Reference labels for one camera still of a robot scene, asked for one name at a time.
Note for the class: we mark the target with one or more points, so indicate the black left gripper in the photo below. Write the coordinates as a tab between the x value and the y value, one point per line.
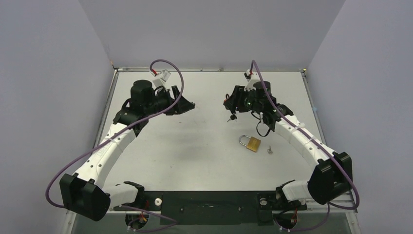
182	106

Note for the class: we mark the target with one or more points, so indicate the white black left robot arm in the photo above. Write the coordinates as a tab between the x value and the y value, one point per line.
124	130

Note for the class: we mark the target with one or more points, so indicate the black-headed keys bunch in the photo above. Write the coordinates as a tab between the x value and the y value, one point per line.
232	118

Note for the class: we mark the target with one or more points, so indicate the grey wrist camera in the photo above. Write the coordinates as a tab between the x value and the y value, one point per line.
252	78
160	79

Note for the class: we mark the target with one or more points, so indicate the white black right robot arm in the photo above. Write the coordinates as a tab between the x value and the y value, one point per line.
332	172

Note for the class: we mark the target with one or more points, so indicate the large brass padlock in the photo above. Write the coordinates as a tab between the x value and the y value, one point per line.
250	143

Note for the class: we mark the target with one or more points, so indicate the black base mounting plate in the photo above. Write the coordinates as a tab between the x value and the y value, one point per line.
217	216

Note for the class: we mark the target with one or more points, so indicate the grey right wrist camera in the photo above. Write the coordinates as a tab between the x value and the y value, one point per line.
252	78

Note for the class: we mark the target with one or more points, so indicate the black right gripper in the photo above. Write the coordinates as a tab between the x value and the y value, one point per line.
234	103

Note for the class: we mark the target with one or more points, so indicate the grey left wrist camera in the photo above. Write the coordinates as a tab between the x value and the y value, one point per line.
160	79

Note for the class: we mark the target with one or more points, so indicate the aluminium table frame rail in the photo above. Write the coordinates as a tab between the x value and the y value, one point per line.
94	203

